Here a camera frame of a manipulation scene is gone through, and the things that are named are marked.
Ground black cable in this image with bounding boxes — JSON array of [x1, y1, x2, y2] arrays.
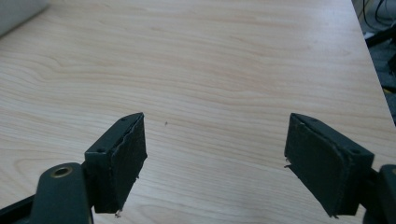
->
[[361, 0, 396, 27]]

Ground grey cloth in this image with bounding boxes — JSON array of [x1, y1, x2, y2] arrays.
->
[[0, 0, 50, 37]]

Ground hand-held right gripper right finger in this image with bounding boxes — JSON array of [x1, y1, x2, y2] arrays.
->
[[283, 112, 375, 218]]

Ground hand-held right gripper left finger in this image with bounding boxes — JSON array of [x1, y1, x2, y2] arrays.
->
[[83, 112, 149, 215]]

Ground black metal stand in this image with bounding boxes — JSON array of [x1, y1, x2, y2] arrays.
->
[[364, 25, 396, 49]]

